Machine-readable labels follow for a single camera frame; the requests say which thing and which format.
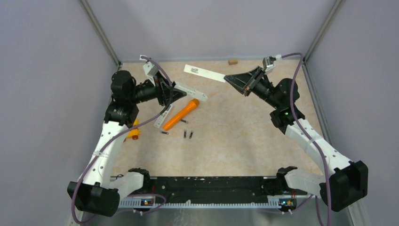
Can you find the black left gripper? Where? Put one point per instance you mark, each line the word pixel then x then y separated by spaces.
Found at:
pixel 163 87

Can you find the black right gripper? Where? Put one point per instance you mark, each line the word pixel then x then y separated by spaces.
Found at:
pixel 247 82

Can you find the white remote battery cover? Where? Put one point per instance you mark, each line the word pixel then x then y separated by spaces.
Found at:
pixel 204 73

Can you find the long white remote control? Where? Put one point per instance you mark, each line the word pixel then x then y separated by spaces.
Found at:
pixel 191 91

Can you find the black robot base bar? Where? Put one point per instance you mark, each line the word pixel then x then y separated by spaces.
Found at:
pixel 216 190

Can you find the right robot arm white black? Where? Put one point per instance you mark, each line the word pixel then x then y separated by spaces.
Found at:
pixel 343 182

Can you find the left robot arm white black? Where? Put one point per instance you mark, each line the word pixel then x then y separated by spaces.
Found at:
pixel 95 192

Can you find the small white remote control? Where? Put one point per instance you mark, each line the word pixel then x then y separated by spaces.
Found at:
pixel 159 121

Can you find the small brown wooden block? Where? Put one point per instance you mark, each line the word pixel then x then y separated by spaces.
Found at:
pixel 233 61

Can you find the yellow red toy truck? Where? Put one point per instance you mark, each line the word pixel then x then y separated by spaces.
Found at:
pixel 134 133

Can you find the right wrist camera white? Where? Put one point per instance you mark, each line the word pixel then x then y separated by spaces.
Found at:
pixel 269 63

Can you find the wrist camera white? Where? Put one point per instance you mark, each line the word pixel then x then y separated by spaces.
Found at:
pixel 269 63
pixel 150 69

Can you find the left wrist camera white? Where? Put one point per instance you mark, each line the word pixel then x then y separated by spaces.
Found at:
pixel 150 69

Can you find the white slotted cable duct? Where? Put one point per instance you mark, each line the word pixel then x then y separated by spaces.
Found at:
pixel 145 203

